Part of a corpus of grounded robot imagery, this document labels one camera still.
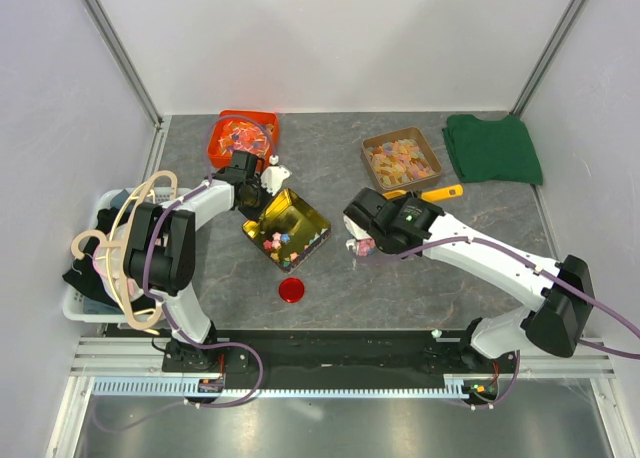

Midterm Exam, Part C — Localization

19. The clear glass jar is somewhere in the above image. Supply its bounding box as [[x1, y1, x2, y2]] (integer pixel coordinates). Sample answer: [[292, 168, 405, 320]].
[[346, 238, 376, 257]]

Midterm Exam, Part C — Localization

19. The star candy tin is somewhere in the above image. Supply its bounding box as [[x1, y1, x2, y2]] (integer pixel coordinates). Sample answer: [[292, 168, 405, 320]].
[[242, 188, 331, 274]]

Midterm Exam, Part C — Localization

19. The orange candy box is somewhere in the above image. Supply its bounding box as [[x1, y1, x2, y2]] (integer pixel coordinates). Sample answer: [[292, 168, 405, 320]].
[[207, 110, 280, 171]]

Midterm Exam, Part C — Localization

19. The yellow plastic scoop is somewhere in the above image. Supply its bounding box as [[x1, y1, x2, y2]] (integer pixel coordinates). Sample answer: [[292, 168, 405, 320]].
[[383, 184, 464, 203]]

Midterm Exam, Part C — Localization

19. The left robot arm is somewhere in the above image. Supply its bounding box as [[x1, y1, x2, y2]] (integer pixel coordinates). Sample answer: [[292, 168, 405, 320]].
[[123, 151, 273, 371]]

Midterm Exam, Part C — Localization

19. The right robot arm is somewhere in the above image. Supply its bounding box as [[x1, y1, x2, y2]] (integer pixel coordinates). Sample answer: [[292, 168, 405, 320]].
[[343, 188, 593, 372]]

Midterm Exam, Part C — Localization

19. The brown gummy candy box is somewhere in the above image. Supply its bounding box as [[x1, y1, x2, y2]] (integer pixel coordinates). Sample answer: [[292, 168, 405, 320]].
[[361, 127, 442, 193]]

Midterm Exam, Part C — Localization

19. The red jar lid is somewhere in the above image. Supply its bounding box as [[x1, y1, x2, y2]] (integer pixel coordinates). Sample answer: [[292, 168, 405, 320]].
[[278, 277, 305, 304]]

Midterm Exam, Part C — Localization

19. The green folded cloth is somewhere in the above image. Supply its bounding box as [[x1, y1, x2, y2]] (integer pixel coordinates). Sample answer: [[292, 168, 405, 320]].
[[442, 114, 543, 186]]

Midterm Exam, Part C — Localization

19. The white laundry basket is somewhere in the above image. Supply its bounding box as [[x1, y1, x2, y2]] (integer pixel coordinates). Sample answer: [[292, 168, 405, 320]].
[[61, 187, 198, 324]]

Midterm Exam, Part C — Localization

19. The beige clothes hanger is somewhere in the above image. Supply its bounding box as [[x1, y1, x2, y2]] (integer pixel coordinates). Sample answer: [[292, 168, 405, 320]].
[[69, 170, 179, 329]]

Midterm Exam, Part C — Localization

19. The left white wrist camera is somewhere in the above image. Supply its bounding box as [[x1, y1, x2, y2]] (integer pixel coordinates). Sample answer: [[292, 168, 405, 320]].
[[260, 155, 291, 196]]

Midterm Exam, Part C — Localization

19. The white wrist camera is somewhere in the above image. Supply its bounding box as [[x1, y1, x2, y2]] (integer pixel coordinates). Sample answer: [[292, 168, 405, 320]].
[[343, 215, 370, 252], [260, 155, 291, 196]]

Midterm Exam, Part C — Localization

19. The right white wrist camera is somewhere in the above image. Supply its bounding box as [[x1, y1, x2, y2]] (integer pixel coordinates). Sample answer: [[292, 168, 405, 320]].
[[343, 215, 370, 252]]

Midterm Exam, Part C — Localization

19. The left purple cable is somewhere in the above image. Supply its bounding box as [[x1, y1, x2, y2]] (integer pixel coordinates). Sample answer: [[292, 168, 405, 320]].
[[89, 116, 279, 432]]

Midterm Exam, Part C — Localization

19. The purple cable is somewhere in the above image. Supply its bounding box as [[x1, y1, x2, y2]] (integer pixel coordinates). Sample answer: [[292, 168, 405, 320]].
[[89, 116, 279, 432], [359, 235, 640, 412]]

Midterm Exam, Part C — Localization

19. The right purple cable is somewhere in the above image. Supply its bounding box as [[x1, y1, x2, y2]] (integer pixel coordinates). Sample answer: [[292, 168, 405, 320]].
[[359, 235, 640, 412]]

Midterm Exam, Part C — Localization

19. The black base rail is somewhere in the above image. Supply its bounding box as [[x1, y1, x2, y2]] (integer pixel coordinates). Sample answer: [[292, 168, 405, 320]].
[[162, 330, 516, 377]]

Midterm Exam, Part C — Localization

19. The white cable duct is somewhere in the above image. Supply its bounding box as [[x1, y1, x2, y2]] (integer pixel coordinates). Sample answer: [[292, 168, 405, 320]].
[[91, 377, 471, 399]]

